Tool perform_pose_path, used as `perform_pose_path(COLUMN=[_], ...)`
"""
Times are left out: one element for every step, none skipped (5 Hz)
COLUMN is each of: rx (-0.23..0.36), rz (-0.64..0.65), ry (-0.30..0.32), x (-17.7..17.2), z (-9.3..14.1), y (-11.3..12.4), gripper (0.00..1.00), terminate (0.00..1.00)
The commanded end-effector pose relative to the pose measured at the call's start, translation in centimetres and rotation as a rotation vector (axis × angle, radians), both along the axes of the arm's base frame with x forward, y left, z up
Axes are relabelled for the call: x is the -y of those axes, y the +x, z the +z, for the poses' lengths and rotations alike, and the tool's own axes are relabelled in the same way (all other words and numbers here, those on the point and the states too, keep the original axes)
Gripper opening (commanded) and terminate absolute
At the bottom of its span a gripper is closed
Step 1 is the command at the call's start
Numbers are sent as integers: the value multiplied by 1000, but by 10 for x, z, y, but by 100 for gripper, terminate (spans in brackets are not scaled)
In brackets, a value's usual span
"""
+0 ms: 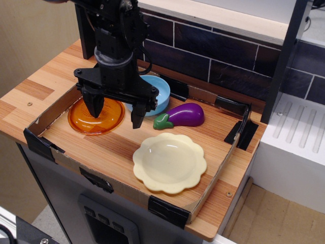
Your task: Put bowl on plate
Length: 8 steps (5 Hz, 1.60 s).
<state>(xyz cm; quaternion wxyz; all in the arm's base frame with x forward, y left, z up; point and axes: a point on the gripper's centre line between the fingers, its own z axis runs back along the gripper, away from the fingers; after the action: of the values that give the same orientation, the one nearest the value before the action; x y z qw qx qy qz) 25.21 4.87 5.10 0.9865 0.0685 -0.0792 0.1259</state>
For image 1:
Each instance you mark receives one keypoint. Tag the white toy sink drainer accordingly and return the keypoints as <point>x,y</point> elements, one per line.
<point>289,161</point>

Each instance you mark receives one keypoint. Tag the light blue plastic bowl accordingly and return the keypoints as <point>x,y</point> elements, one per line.
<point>163,95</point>

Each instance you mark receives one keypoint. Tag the cream scalloped plate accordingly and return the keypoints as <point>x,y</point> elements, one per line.
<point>169,163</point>

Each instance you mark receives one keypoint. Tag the grey toy oven front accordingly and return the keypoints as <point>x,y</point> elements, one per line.
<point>105,225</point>

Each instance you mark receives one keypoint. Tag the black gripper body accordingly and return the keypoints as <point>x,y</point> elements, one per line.
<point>120,83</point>

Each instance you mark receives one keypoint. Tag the orange plastic lid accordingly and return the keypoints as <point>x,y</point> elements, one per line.
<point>109,118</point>

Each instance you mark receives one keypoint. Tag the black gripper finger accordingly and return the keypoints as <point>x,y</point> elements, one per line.
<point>93,99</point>
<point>138,113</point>

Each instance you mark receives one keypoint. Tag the purple toy eggplant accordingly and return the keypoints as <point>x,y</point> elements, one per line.
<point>188,114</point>

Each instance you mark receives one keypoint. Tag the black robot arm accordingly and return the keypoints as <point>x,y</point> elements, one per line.
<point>119,32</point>

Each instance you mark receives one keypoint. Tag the cardboard tray border with tape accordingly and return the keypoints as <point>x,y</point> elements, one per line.
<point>106,160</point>

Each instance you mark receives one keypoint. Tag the black vertical post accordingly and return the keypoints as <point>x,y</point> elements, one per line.
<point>293,36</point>

